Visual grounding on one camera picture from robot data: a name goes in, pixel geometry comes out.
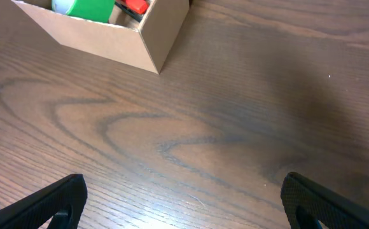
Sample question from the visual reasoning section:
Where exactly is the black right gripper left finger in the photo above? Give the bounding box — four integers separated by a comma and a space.
0, 174, 88, 229

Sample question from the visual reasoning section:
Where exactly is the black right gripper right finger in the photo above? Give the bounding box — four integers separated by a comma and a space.
281, 172, 369, 229

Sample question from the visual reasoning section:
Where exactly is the green tape roll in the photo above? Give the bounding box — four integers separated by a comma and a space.
52, 0, 115, 23

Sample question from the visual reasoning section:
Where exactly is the red black stapler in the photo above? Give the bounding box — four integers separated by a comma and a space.
115, 0, 149, 22

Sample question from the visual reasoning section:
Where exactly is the open cardboard box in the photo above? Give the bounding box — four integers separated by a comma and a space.
15, 0, 190, 74

